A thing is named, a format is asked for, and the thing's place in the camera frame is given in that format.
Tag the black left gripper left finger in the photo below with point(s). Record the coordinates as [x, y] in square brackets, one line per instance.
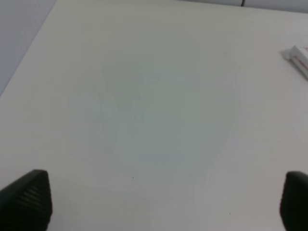
[26, 204]

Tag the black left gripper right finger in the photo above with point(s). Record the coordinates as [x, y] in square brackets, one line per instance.
[294, 202]

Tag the white red toothpaste box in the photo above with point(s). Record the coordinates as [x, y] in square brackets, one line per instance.
[298, 56]

